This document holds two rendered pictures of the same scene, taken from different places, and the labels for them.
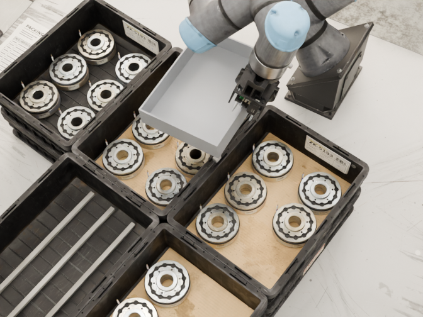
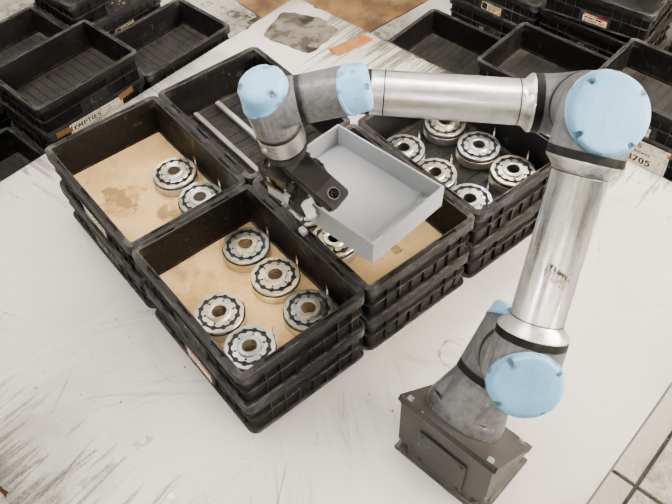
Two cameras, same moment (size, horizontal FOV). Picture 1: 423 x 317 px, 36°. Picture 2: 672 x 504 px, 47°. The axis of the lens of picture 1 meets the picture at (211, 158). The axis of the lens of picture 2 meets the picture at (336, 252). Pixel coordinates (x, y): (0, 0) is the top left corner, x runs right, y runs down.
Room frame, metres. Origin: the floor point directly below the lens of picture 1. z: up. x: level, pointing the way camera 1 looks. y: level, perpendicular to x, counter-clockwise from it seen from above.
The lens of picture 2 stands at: (1.03, -1.02, 2.12)
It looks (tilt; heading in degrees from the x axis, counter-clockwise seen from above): 50 degrees down; 101
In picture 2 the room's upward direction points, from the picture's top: 3 degrees counter-clockwise
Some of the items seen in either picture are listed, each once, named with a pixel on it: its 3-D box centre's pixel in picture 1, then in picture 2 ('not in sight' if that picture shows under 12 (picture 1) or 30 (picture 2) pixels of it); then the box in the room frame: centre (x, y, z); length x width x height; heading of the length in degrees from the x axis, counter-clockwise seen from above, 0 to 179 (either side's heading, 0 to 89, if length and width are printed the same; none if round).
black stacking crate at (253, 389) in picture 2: (268, 204); (248, 290); (0.66, -0.13, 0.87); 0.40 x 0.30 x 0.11; 139
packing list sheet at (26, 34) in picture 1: (19, 65); not in sight; (1.25, 0.56, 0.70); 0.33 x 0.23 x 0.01; 147
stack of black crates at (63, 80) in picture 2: not in sight; (81, 114); (-0.25, 0.89, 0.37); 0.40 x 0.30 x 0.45; 57
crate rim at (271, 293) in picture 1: (269, 194); (245, 275); (0.66, -0.13, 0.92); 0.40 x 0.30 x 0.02; 139
